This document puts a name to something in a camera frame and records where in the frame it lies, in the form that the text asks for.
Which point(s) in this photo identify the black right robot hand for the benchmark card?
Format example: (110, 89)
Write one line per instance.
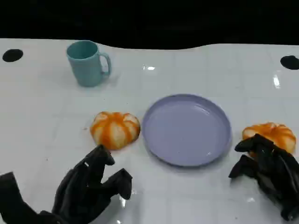
(273, 172)

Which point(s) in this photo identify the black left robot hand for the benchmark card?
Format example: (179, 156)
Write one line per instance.
(77, 186)

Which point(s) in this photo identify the orange and white bread roll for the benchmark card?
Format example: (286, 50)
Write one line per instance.
(278, 135)
(114, 130)

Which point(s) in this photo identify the lilac plate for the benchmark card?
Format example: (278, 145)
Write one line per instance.
(187, 130)

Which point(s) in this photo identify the pale green mug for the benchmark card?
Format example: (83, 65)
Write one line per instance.
(86, 70)

